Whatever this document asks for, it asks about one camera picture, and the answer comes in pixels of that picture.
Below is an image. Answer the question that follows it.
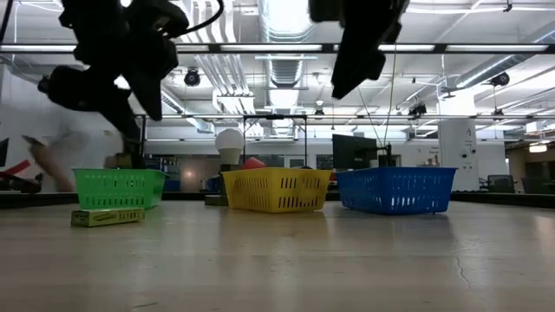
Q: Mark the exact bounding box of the green plastic basket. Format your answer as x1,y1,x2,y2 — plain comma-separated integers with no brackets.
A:
71,167,169,211

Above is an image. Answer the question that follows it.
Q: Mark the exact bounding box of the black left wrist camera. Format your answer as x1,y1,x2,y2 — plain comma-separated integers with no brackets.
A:
37,64,127,114

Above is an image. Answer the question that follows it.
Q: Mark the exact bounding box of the green yellow staples box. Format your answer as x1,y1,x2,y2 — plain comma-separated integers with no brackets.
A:
70,206,147,229

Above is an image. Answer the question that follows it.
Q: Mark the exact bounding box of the red black background device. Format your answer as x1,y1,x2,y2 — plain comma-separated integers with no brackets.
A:
0,159,44,195

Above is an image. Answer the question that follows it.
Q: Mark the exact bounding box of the black ceiling spotlight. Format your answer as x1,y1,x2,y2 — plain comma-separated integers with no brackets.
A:
183,67,202,88
490,71,511,88

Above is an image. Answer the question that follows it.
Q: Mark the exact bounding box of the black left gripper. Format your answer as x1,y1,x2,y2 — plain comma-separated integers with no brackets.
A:
59,0,190,169

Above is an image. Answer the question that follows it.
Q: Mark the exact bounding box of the black computer monitor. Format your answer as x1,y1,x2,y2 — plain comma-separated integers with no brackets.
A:
331,133,379,171

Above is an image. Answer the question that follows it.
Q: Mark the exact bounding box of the black overhead rig bar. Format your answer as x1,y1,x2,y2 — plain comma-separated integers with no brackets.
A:
0,42,555,55

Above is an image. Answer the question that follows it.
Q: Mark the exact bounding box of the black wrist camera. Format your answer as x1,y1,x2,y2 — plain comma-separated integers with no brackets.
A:
37,64,127,114
308,0,344,23

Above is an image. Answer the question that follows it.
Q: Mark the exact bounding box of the white light bulb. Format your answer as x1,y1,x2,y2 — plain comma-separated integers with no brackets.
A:
214,127,245,166

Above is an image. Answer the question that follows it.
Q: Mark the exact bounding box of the white pillar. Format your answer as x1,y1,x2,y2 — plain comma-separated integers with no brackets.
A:
437,119,480,192

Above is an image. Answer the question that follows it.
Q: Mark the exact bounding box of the yellow plastic basket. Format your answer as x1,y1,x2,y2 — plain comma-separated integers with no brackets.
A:
220,167,334,214

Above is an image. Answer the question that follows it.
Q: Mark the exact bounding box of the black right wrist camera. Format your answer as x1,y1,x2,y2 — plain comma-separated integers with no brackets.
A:
308,0,344,23

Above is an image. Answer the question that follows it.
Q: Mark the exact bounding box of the black office chair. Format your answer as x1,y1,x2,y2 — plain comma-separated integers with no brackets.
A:
486,174,517,194
519,176,555,195

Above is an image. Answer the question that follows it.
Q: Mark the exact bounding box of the blue plastic basket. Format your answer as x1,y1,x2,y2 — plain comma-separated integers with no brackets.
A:
335,166,459,217

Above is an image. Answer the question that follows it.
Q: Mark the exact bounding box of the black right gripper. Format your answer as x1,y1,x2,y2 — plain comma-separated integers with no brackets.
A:
330,0,409,101

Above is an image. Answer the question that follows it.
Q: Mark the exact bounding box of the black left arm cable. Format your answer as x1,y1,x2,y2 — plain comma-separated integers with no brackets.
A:
0,0,15,45
173,0,225,39

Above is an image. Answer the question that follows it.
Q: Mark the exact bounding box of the silver ventilation duct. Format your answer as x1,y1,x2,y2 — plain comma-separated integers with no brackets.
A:
258,0,319,136

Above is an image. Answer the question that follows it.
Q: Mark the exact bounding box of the wooden bulb stand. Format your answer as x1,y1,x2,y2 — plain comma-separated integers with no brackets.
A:
203,163,238,207

